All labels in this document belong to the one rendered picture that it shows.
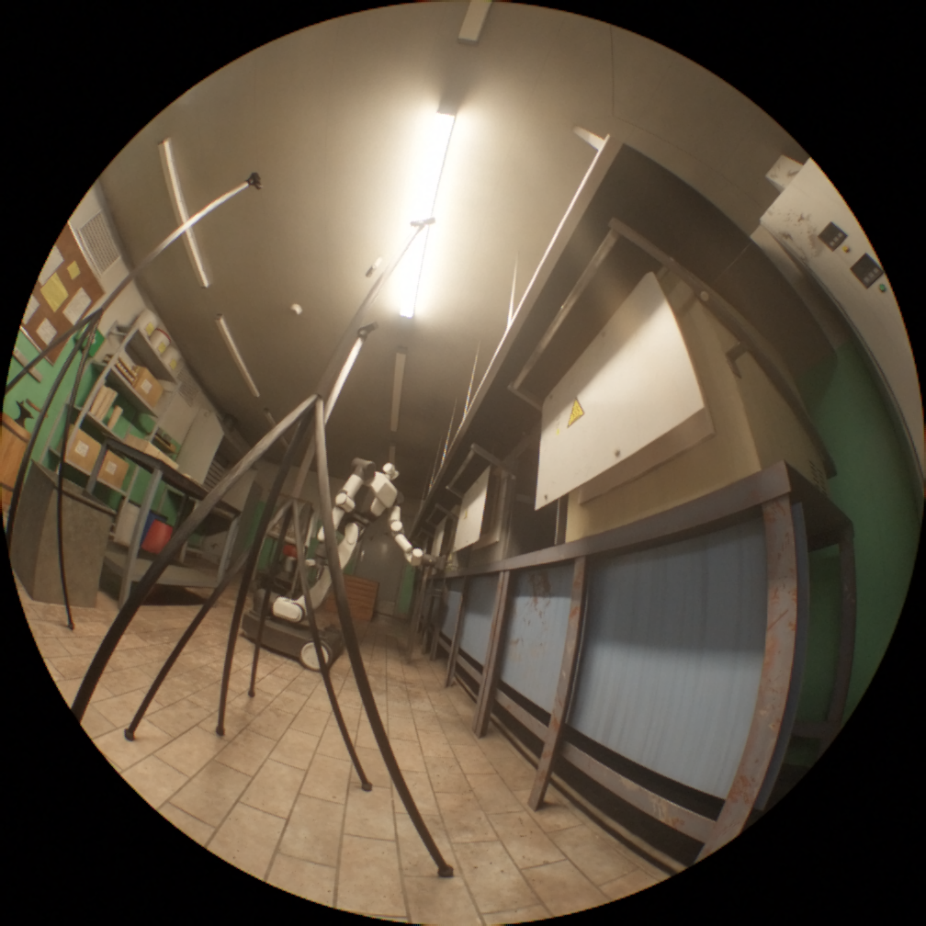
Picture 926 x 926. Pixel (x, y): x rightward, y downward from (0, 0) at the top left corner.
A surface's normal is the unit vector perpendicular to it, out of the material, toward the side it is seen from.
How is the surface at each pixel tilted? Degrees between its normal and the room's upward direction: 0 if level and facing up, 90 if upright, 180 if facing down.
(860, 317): 90
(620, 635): 90
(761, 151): 180
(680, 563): 90
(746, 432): 90
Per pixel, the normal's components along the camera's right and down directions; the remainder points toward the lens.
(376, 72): -0.17, 0.90
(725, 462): -0.96, -0.25
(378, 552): 0.23, -0.37
